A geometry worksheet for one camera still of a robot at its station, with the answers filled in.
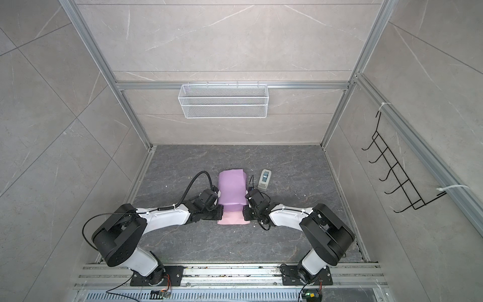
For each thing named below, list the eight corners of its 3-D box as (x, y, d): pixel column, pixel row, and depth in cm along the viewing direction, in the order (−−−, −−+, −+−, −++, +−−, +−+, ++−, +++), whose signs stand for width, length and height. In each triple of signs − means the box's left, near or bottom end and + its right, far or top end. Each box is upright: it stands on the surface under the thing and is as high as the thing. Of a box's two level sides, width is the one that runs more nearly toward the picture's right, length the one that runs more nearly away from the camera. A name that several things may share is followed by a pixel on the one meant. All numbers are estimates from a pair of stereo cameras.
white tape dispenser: (256, 191, 100) (257, 186, 97) (262, 172, 108) (262, 167, 105) (266, 194, 99) (267, 189, 96) (271, 175, 107) (272, 170, 104)
